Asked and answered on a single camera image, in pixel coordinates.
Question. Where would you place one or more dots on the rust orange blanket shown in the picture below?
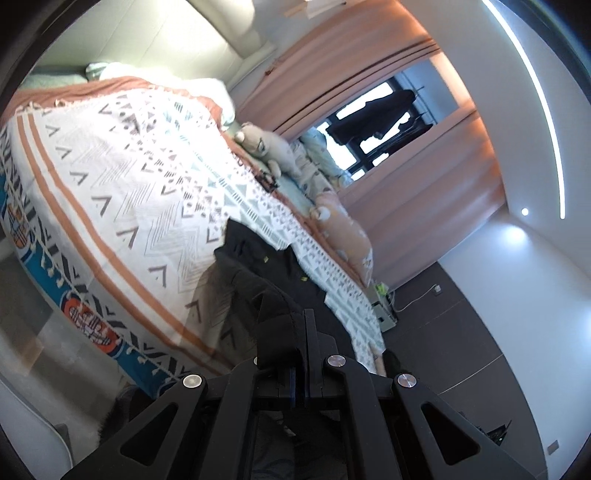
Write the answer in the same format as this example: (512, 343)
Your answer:
(83, 90)

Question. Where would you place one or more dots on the geometric patterned blanket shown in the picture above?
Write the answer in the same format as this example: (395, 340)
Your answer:
(120, 184)

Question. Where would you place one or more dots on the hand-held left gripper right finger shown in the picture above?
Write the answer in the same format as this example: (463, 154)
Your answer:
(323, 369)

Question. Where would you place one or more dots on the white nightstand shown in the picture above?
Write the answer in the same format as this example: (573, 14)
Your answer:
(384, 314)

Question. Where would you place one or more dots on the light blue printed duvet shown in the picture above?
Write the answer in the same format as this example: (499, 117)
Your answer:
(323, 157)

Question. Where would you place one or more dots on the stack of folded black clothes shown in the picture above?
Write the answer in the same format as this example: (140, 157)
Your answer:
(395, 362)

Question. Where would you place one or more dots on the pale green pillow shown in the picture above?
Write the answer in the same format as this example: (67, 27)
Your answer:
(101, 71)

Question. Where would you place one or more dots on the pink curtain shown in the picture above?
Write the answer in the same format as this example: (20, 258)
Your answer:
(429, 175)
(332, 60)

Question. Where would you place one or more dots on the window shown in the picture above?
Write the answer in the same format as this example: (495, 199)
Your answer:
(369, 147)

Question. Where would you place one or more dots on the hanging dark jacket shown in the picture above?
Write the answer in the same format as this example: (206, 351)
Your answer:
(374, 115)

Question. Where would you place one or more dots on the large black shirt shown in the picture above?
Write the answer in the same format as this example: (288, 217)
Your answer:
(244, 263)

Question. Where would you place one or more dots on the ceiling light strip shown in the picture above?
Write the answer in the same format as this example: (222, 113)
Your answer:
(540, 92)

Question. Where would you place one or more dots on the wall outlet with charger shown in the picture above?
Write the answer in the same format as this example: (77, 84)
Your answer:
(437, 290)

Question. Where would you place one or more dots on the peach bear print pillow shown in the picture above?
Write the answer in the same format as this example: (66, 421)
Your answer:
(346, 230)

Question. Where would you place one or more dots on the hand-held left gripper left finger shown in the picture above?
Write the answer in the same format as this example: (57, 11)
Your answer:
(272, 383)

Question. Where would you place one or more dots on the beige plush toy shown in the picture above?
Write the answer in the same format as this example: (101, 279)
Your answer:
(272, 147)

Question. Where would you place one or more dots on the green item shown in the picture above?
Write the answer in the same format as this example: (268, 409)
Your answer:
(382, 289)

